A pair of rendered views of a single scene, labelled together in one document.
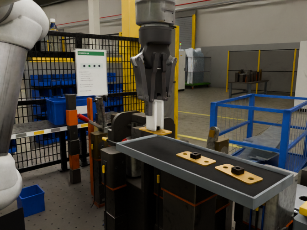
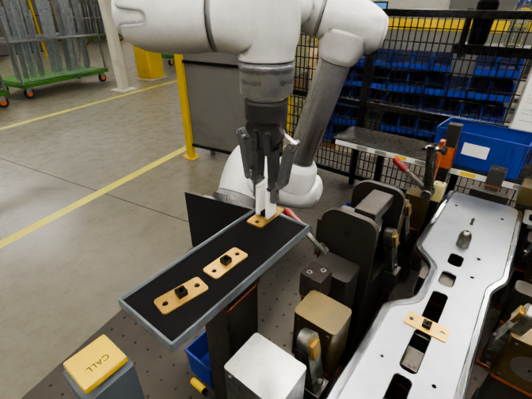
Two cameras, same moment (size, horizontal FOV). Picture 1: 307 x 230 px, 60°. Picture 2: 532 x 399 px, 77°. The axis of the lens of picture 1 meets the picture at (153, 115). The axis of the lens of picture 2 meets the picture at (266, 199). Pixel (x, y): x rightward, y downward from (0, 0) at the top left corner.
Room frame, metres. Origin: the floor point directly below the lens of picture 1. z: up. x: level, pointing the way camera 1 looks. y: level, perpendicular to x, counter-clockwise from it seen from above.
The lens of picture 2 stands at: (0.52, -0.56, 1.58)
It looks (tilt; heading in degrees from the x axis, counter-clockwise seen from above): 31 degrees down; 79
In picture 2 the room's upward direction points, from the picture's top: straight up
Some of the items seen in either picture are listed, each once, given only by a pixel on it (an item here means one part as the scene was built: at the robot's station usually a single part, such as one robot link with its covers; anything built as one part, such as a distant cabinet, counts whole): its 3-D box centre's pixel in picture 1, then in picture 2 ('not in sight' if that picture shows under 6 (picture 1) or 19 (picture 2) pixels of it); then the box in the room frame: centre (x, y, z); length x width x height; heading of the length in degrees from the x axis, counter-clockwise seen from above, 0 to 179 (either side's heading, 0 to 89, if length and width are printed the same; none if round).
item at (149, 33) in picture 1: (155, 47); (266, 123); (0.63, 0.00, 1.39); 0.08 x 0.07 x 0.09; 133
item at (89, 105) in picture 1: (91, 148); (423, 207); (1.26, 0.31, 0.95); 0.03 x 0.01 x 0.50; 41
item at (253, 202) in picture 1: (190, 159); (227, 260); (0.54, -0.08, 1.16); 0.37 x 0.14 x 0.02; 41
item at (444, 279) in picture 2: not in sight; (431, 320); (1.07, -0.06, 0.84); 0.12 x 0.05 x 0.29; 131
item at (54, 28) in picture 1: (53, 35); (522, 16); (1.71, 0.62, 1.53); 0.07 x 0.07 x 0.20
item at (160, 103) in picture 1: (158, 114); (270, 201); (0.64, -0.01, 1.24); 0.03 x 0.01 x 0.07; 43
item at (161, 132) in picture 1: (155, 128); (265, 213); (0.63, 0.00, 1.20); 0.08 x 0.04 x 0.01; 43
